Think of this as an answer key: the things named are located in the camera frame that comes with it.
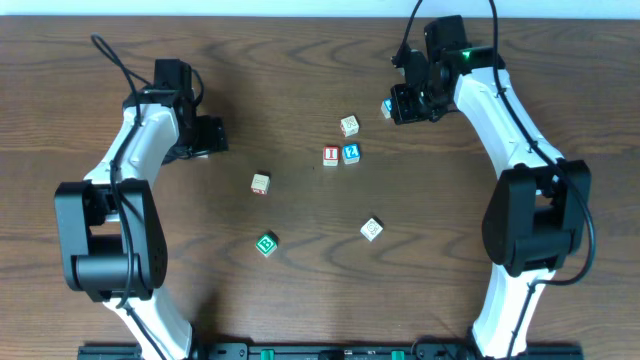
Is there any blue number 2 block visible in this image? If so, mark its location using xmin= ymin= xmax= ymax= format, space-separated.
xmin=342 ymin=143 xmax=361 ymax=165

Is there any red letter I block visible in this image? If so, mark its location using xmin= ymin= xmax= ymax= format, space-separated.
xmin=322 ymin=146 xmax=340 ymax=166

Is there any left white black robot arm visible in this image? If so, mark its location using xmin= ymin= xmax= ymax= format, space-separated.
xmin=54 ymin=59 xmax=228 ymax=359

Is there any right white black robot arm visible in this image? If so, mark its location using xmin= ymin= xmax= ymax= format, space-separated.
xmin=384 ymin=15 xmax=594 ymax=359

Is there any blue letter P block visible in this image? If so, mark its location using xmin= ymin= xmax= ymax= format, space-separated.
xmin=381 ymin=98 xmax=392 ymax=119

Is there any plain wooden block red side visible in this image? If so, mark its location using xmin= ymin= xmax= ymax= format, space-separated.
xmin=250 ymin=173 xmax=271 ymax=195

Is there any wooden block red X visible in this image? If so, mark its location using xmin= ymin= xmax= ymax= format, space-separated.
xmin=340 ymin=115 xmax=360 ymax=137

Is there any green letter B block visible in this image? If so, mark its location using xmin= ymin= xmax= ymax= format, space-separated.
xmin=255 ymin=232 xmax=278 ymax=258

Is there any white wooden letter Q block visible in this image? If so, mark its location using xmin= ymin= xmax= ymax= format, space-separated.
xmin=360 ymin=217 xmax=384 ymax=242

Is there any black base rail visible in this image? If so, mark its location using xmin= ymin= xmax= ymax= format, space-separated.
xmin=76 ymin=342 xmax=585 ymax=360

